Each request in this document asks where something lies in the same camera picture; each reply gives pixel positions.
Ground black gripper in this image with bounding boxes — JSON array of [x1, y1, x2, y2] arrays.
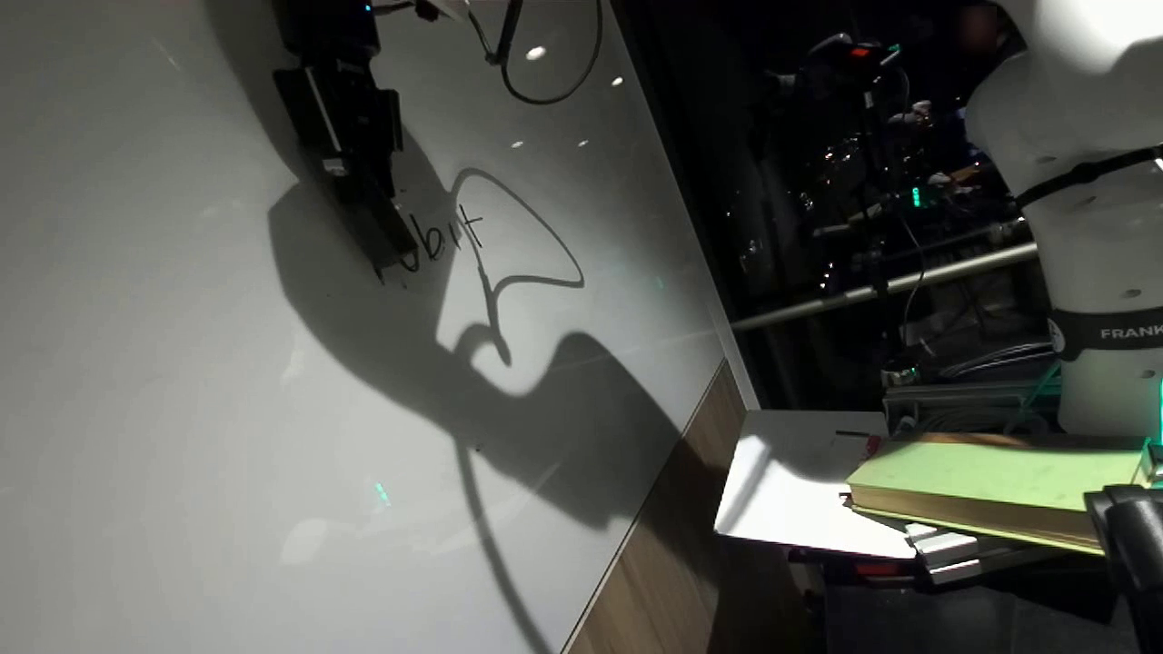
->
[[269, 0, 410, 248]]

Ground large grey whiteboard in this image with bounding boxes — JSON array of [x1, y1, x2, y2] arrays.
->
[[0, 0, 761, 654]]

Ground stack of dark equipment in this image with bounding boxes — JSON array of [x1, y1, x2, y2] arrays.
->
[[879, 305, 1073, 441]]

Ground person in background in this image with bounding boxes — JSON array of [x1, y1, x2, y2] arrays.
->
[[952, 0, 1031, 84]]

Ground small silver block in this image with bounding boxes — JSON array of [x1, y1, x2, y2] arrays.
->
[[901, 520, 989, 592]]

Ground green notebook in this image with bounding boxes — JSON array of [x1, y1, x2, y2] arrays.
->
[[842, 434, 1154, 564]]

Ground silver metal rail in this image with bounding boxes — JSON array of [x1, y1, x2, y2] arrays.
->
[[727, 242, 1048, 337]]

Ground black round mount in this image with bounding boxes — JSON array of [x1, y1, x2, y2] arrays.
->
[[1083, 480, 1163, 654]]

